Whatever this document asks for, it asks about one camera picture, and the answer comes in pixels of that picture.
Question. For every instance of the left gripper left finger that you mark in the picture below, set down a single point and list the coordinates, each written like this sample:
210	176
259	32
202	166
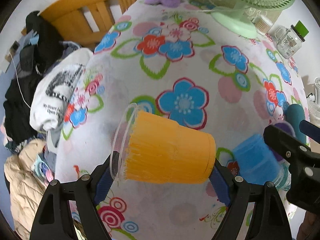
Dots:
53	219

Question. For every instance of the teal cup with orange rim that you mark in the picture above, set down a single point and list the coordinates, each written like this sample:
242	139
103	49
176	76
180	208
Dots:
294	115

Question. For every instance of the glass mason jar mug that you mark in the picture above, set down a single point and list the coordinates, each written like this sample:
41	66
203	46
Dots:
287	41

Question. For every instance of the white floor fan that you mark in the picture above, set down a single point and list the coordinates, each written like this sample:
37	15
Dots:
313	103

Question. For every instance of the green cup on jar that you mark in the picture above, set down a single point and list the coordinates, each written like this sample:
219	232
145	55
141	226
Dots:
301	29

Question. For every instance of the beige jacket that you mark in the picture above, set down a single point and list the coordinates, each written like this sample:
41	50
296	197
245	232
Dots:
28	173

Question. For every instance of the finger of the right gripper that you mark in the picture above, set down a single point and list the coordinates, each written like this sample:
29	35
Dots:
284	144
310	130

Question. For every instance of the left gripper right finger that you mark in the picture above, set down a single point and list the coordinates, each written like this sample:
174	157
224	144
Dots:
269	219

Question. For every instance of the cotton swab container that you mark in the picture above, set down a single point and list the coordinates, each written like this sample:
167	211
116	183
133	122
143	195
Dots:
262	24

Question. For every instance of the wooden chair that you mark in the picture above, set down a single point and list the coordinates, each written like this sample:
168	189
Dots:
83	21

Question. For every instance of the black clothing pile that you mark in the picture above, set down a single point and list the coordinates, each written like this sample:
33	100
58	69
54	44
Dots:
43	50

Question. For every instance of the blue plastic cup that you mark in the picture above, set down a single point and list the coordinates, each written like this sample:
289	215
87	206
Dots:
259	164

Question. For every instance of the white printed t-shirt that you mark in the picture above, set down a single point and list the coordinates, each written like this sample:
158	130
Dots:
54	91

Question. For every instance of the floral tablecloth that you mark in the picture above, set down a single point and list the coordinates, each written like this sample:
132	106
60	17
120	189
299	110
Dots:
180	64

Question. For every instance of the orange plastic cup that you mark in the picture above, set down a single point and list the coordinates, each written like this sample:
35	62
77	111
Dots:
152	149

